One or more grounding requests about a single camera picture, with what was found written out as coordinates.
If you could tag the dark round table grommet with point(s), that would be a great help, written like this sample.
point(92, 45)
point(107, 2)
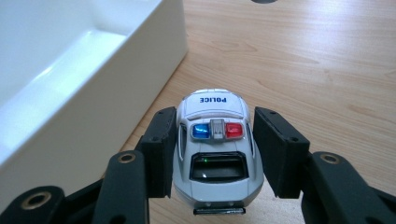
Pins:
point(264, 1)

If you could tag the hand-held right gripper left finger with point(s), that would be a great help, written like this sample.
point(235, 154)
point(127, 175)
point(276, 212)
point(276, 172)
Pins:
point(160, 155)

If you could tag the white toy police car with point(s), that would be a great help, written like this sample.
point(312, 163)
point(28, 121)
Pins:
point(214, 183)

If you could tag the white plastic bin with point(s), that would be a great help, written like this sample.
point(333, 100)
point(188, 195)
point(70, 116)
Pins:
point(77, 109)

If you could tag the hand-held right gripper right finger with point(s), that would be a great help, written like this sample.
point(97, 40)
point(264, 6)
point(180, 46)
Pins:
point(281, 155)

